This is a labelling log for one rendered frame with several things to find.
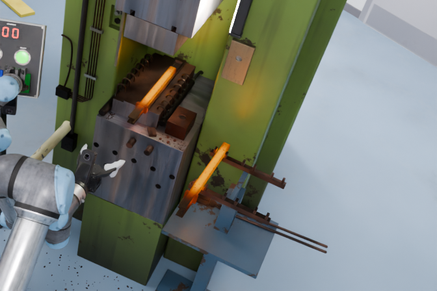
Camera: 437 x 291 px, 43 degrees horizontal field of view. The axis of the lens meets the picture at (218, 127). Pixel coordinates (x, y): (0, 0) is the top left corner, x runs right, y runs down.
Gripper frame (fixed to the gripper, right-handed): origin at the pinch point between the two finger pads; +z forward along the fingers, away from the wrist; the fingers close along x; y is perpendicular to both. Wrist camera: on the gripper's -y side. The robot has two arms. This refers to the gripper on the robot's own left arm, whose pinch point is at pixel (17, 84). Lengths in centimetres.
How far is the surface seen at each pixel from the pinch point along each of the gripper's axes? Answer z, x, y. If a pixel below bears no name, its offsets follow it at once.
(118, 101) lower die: 6.5, -37.4, -2.5
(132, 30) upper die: -10.3, -38.0, 26.0
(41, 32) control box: 5.2, -6.0, 19.7
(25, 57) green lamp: 4.8, -0.9, 9.6
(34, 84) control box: 5.2, -5.1, 0.0
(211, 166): -20, -73, -19
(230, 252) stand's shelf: -22, -85, -51
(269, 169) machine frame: 54, -122, -35
